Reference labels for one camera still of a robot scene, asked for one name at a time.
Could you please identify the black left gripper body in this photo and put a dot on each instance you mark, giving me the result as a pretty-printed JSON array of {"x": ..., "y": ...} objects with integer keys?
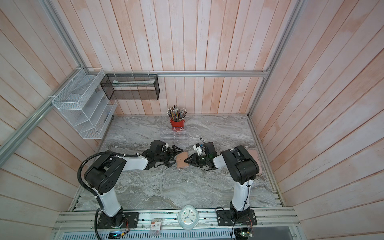
[{"x": 162, "y": 157}]

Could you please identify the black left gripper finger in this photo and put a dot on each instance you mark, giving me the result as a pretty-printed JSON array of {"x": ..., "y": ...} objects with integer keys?
[
  {"x": 174, "y": 150},
  {"x": 169, "y": 163}
]

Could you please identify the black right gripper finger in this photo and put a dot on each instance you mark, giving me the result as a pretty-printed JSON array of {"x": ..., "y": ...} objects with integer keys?
[
  {"x": 192, "y": 158},
  {"x": 192, "y": 163}
]

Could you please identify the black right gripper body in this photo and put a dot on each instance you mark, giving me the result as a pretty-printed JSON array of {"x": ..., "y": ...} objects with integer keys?
[{"x": 202, "y": 159}]

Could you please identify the pink card holder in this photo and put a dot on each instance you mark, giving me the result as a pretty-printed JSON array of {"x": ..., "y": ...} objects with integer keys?
[{"x": 180, "y": 160}]

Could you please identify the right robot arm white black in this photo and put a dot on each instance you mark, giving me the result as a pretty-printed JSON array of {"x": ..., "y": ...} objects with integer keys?
[{"x": 241, "y": 165}]

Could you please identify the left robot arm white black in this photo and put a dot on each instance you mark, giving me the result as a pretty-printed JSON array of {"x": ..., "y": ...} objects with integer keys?
[{"x": 100, "y": 172}]

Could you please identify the clear acrylic organizer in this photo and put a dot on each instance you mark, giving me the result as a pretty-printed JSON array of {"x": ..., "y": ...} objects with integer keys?
[{"x": 181, "y": 137}]

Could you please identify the red pencil cup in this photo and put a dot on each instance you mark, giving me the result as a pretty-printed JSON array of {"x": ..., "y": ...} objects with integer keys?
[{"x": 177, "y": 126}]

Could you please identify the bundle of coloured pencils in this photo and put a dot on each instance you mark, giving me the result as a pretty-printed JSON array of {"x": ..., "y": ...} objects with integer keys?
[{"x": 177, "y": 114}]

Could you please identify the pink case on table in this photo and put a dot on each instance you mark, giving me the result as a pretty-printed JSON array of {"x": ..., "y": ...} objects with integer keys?
[{"x": 255, "y": 155}]

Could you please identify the white analog clock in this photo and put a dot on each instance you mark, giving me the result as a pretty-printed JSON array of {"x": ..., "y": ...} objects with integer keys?
[{"x": 188, "y": 217}]

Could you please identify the small red white box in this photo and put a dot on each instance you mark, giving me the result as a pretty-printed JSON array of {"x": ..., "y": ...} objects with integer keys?
[{"x": 155, "y": 227}]

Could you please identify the green circuit board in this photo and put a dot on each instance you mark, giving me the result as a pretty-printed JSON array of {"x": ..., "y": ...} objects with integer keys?
[{"x": 242, "y": 234}]

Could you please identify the left blue circuit board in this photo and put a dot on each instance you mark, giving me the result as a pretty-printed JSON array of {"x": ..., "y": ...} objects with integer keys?
[{"x": 114, "y": 235}]

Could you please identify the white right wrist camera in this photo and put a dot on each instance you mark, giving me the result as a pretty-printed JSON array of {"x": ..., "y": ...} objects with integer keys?
[{"x": 198, "y": 148}]

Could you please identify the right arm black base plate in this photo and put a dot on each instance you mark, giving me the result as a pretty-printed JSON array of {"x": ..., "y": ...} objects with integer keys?
[{"x": 233, "y": 218}]

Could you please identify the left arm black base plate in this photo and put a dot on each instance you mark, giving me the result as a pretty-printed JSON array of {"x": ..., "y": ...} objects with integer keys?
[{"x": 120, "y": 221}]

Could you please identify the black wire mesh basket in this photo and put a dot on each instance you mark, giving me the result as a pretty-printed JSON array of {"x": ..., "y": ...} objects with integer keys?
[{"x": 131, "y": 87}]

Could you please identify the white wire mesh shelf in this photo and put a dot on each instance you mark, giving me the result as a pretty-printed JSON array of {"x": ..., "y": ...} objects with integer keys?
[{"x": 85, "y": 105}]

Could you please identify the aluminium frame rail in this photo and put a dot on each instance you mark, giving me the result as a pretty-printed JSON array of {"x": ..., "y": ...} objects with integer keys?
[{"x": 167, "y": 74}]

